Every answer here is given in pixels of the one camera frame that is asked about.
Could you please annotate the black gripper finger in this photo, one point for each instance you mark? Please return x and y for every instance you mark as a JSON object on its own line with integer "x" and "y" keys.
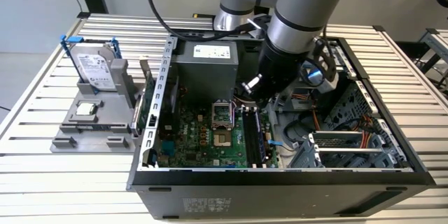
{"x": 252, "y": 83}

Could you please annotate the RAM stick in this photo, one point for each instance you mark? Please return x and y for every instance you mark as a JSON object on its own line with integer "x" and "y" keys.
{"x": 94, "y": 128}
{"x": 261, "y": 134}

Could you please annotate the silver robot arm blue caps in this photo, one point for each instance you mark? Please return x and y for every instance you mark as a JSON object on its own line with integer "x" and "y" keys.
{"x": 300, "y": 6}

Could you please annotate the black RAM slot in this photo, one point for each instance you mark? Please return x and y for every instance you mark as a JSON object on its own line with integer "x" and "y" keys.
{"x": 246, "y": 134}
{"x": 254, "y": 134}
{"x": 250, "y": 134}

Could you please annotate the grey power supply unit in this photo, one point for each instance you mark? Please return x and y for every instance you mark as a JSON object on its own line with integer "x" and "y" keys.
{"x": 206, "y": 77}

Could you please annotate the CPU socket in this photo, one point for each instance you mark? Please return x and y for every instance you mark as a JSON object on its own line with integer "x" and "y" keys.
{"x": 222, "y": 140}

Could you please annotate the green motherboard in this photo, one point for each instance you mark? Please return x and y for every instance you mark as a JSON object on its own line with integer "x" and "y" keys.
{"x": 192, "y": 134}

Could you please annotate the black bar yellow end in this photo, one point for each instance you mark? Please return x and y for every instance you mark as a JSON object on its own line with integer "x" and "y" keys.
{"x": 202, "y": 15}

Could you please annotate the green graphics card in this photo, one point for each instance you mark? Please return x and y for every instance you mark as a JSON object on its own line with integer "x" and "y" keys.
{"x": 148, "y": 90}

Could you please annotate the metal disk bay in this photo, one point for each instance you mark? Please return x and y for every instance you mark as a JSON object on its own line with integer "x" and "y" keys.
{"x": 336, "y": 140}

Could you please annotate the black table corner cap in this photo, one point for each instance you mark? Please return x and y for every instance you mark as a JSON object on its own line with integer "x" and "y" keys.
{"x": 84, "y": 15}
{"x": 378, "y": 28}

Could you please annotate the black open PC case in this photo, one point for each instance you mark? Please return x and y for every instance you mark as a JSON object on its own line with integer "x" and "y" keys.
{"x": 244, "y": 195}

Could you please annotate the grey parts rack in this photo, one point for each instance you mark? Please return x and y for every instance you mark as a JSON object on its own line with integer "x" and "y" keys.
{"x": 108, "y": 113}

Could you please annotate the neighbouring metal table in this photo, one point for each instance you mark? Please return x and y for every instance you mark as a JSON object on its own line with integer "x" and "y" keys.
{"x": 433, "y": 51}

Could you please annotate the hard disk in blue carrier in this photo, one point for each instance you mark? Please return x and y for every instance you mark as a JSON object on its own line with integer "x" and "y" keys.
{"x": 92, "y": 69}

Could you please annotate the silver CPU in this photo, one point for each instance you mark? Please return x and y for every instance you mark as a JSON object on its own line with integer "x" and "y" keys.
{"x": 85, "y": 109}

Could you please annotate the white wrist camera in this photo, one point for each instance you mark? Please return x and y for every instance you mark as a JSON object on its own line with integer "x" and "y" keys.
{"x": 326, "y": 85}

